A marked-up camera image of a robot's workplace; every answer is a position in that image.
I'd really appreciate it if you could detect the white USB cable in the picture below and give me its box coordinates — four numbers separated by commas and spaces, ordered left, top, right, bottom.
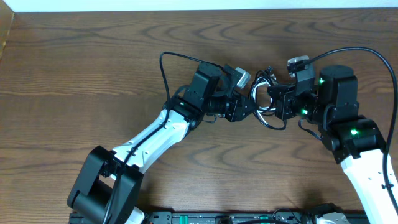
250, 76, 277, 118

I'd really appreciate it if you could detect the black USB cable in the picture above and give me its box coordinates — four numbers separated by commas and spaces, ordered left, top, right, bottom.
248, 65, 287, 131

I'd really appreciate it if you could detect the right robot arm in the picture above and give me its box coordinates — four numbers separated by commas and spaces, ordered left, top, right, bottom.
267, 65, 397, 223

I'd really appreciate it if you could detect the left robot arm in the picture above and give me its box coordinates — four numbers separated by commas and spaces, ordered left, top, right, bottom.
67, 63, 255, 223

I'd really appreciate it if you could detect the right camera black cable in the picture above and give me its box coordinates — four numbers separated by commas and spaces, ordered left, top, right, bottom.
303, 46, 398, 215

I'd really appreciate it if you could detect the camera black cable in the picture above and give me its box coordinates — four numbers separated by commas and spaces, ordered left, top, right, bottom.
102, 51, 226, 224
303, 46, 398, 215

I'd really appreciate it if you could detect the left camera black cable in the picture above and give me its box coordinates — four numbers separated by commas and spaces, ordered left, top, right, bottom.
102, 51, 226, 224

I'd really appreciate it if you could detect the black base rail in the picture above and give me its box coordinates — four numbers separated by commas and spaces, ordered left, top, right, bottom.
143, 211, 302, 224

